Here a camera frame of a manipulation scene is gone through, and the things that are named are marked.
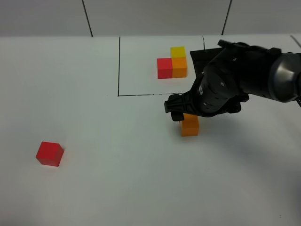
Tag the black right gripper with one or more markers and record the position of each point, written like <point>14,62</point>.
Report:
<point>225,77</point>

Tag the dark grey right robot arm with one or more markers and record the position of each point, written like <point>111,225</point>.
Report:
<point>284,81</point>

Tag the template red block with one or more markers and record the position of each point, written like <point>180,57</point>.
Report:
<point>164,68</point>

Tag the template orange block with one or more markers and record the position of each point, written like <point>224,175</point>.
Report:
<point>179,67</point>

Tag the template yellow block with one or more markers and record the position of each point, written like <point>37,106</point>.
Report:
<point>178,52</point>

